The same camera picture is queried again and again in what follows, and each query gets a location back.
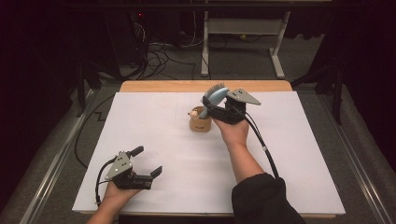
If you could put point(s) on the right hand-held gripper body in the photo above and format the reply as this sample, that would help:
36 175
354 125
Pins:
230 113

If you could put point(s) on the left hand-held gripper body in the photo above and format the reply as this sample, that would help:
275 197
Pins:
121 169

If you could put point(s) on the light blue hairbrush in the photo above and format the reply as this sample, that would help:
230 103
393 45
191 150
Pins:
216 95

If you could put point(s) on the tan fabric pouch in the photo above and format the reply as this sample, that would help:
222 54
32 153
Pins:
200 125

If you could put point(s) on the person's right hand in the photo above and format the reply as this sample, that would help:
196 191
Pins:
235 133

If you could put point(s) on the person's left hand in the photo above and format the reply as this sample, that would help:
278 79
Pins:
116 194

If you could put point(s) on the wooden table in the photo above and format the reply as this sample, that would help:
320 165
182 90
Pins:
174 85

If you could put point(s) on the small yellow ball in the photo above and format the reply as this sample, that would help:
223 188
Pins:
243 36

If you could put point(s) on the black computer tower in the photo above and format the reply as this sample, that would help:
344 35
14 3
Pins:
130 34

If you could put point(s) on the black tripod stand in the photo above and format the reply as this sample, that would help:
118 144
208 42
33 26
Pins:
336 84

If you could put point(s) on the metal floor rail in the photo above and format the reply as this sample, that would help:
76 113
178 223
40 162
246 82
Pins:
358 168
56 168

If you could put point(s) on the light metal stand frame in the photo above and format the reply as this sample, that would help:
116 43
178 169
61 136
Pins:
243 26

